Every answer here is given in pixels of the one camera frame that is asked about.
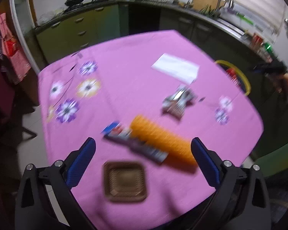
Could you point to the pink floral tablecloth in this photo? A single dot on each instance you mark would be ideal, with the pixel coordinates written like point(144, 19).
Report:
point(114, 81)

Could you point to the orange foam fruit net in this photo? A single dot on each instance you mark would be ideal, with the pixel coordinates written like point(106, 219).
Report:
point(178, 149)

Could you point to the red crushed can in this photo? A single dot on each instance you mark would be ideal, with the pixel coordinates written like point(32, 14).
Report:
point(233, 76)

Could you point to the person right hand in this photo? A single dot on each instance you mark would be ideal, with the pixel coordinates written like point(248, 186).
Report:
point(281, 84)

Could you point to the dark red chair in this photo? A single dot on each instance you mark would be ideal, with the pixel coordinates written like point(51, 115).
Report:
point(14, 102)

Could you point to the red mug on counter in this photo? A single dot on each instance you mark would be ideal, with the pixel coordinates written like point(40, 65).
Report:
point(256, 42)

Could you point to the red apron hanging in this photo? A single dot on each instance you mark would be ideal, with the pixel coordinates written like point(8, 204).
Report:
point(13, 60)

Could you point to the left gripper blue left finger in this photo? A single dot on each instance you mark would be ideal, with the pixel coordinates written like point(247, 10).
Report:
point(33, 209)

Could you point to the silver wrapper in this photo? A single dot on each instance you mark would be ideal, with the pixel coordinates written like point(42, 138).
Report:
point(176, 103)

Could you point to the black wok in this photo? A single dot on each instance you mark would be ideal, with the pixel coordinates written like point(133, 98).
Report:
point(70, 3)

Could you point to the brown plastic tray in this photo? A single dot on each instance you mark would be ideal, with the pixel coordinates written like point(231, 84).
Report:
point(124, 181)

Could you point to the wooden cutting board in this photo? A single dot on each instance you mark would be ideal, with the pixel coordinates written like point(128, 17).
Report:
point(202, 4)

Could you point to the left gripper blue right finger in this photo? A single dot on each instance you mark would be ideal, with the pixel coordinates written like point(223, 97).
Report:
point(240, 200)

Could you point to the white blue tube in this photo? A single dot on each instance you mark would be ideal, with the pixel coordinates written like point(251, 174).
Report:
point(120, 134)

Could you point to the white paper napkin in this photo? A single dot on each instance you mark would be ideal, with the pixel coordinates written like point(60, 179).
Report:
point(178, 68)

